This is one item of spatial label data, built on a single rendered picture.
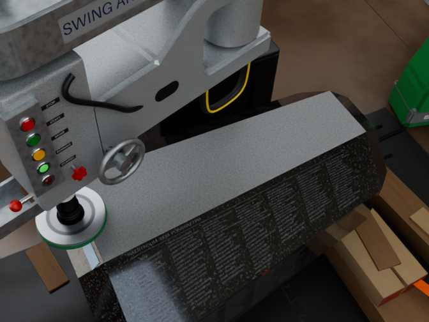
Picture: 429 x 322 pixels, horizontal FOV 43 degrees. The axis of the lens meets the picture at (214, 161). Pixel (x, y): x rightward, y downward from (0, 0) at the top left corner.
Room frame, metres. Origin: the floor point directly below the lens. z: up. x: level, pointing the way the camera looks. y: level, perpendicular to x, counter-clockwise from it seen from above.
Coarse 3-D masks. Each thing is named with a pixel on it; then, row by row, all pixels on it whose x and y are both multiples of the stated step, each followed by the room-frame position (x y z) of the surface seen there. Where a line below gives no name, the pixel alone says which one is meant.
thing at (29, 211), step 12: (132, 156) 0.92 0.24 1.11; (12, 180) 0.81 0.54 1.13; (0, 192) 0.77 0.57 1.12; (12, 192) 0.79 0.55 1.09; (0, 204) 0.75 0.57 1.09; (24, 204) 0.76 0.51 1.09; (36, 204) 0.73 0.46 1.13; (0, 216) 0.71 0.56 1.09; (12, 216) 0.69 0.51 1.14; (24, 216) 0.70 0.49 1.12; (0, 228) 0.66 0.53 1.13; (12, 228) 0.68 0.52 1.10
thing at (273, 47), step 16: (272, 48) 1.85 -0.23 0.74; (256, 64) 1.78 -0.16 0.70; (272, 64) 1.83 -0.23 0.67; (224, 80) 1.71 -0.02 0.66; (256, 80) 1.79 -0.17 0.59; (272, 80) 1.84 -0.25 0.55; (208, 96) 1.68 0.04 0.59; (224, 96) 1.72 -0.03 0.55; (240, 96) 1.76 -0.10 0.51; (256, 96) 1.80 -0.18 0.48; (176, 112) 1.59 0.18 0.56; (192, 112) 1.64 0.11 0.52; (224, 112) 1.72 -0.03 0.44; (160, 128) 1.55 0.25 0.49; (176, 128) 1.59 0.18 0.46
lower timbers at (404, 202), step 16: (384, 192) 1.53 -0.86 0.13; (400, 192) 1.54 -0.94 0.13; (384, 208) 1.47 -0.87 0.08; (400, 208) 1.44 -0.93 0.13; (416, 208) 1.45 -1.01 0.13; (400, 224) 1.38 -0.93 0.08; (416, 240) 1.29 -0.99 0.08; (336, 256) 1.17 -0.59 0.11; (352, 288) 1.04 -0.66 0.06; (416, 288) 1.02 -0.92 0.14; (368, 304) 0.95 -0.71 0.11; (384, 304) 0.93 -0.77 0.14; (400, 304) 0.94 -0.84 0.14; (416, 304) 0.94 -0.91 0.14; (384, 320) 0.86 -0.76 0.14; (400, 320) 0.87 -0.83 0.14; (416, 320) 0.87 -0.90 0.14
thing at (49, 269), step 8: (32, 248) 1.16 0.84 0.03; (40, 248) 1.16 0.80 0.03; (48, 248) 1.16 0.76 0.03; (32, 256) 1.11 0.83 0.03; (40, 256) 1.12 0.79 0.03; (48, 256) 1.12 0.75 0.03; (40, 264) 1.07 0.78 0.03; (48, 264) 1.08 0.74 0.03; (56, 264) 1.08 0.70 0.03; (40, 272) 1.04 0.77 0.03; (48, 272) 1.04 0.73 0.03; (56, 272) 1.04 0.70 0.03; (48, 280) 1.00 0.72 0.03; (56, 280) 1.00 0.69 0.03; (64, 280) 1.00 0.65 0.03; (48, 288) 0.96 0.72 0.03; (56, 288) 0.97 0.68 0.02
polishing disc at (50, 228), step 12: (84, 192) 0.93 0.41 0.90; (84, 204) 0.88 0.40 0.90; (96, 204) 0.89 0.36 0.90; (36, 216) 0.83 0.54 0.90; (48, 216) 0.83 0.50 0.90; (84, 216) 0.84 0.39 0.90; (96, 216) 0.85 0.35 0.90; (48, 228) 0.79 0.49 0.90; (60, 228) 0.80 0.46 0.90; (72, 228) 0.80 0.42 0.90; (84, 228) 0.80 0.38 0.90; (96, 228) 0.80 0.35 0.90; (48, 240) 0.75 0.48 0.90; (60, 240) 0.75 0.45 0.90; (72, 240) 0.76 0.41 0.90; (84, 240) 0.76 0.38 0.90
